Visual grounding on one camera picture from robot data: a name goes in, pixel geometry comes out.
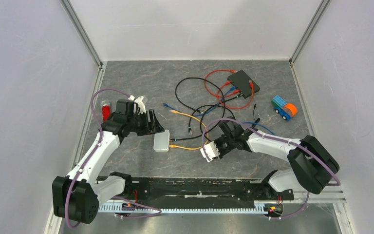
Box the black power adapter cable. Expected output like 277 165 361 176
252 103 261 125

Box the black network switch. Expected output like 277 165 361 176
227 70 260 98

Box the red ethernet cable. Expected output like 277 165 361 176
204 69 238 98
216 80 256 111

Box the yellow ethernet cable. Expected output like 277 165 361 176
168 110 210 151

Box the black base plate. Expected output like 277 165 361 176
96 175 295 210

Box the red glitter tube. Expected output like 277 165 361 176
100 100 111 121

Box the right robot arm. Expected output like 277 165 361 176
201 123 340 199

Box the black ethernet cable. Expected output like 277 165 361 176
169 77 227 143
187 97 243 143

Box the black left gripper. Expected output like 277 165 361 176
127 109 165 137

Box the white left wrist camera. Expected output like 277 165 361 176
128 95 148 115

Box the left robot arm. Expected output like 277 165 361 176
52 96 164 224

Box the clear plastic box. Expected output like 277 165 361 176
153 130 170 152

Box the blue lego brick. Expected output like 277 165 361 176
271 95 291 121

